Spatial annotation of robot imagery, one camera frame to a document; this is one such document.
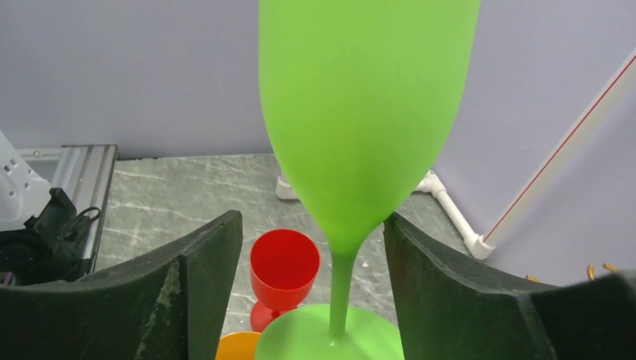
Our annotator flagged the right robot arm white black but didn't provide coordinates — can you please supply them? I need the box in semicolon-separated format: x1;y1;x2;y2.
1;139;635;359

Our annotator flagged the red plastic wine glass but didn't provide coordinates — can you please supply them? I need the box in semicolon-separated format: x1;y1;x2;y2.
250;229;321;332

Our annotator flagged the gold wire wine glass rack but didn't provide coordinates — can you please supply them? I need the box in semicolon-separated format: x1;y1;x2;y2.
523;262;622;284

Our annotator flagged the green plastic wine glass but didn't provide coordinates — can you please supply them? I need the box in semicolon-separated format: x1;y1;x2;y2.
255;1;481;359

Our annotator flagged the aluminium extrusion rail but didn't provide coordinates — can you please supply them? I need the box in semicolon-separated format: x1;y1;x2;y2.
17;144;118;276

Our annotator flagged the white PVC pipe frame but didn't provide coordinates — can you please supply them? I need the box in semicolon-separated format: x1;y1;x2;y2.
275;46;636;261

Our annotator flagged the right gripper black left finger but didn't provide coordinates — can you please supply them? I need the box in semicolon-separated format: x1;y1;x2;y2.
1;210;243;359

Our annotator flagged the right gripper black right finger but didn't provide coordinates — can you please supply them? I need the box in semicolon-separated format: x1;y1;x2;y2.
383;213;635;359

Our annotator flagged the orange plastic wine glass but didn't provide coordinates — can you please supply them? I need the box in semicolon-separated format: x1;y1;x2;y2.
214;331;261;360

